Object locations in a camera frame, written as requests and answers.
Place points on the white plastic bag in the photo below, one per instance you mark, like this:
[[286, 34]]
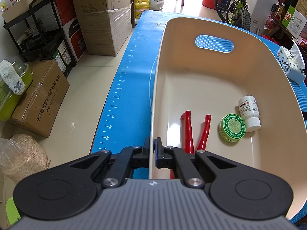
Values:
[[156, 1]]

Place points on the blue silicone mat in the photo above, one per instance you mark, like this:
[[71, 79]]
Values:
[[134, 76]]

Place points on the clear bag of grain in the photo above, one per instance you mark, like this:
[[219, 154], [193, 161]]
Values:
[[21, 160]]

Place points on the green black bicycle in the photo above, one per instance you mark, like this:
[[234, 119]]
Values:
[[242, 16]]

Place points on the taped brown cardboard box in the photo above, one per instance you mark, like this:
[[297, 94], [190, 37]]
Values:
[[40, 98]]

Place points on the white chest freezer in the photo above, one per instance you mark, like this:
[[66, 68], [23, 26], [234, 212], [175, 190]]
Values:
[[266, 12]]

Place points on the beige plastic basket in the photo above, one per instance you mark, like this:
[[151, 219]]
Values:
[[215, 76]]

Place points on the white pill bottle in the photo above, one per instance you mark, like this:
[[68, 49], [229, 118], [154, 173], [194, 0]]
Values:
[[249, 111]]

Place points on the white fluffy cloth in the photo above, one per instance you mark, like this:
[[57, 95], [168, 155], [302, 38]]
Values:
[[12, 76]]

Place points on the green ointment tin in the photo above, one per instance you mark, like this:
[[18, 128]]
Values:
[[232, 128]]

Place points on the white tissue pack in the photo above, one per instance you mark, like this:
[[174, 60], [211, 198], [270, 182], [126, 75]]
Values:
[[293, 69]]

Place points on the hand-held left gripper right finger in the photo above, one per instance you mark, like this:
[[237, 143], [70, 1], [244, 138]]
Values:
[[158, 153]]

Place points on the red white appliance box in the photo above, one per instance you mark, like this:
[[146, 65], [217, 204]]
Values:
[[72, 33]]

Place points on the dark wooden side table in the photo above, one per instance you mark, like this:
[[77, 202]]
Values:
[[278, 28]]

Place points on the green white carton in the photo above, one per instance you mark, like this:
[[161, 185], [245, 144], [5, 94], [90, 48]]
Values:
[[296, 21]]

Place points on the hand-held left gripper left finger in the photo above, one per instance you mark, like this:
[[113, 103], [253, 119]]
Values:
[[144, 157]]

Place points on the green white stool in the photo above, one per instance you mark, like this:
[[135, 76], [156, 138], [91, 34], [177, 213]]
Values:
[[13, 210]]

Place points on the green lidded container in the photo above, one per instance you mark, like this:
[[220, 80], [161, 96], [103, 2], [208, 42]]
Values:
[[7, 105]]

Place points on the yellow detergent jug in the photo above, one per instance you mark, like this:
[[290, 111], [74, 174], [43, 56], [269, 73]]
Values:
[[141, 9]]

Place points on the plastic-wrapped cardboard box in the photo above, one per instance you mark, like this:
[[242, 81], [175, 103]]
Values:
[[105, 33]]

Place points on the black shelf cart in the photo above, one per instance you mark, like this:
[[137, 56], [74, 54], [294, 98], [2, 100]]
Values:
[[48, 50]]

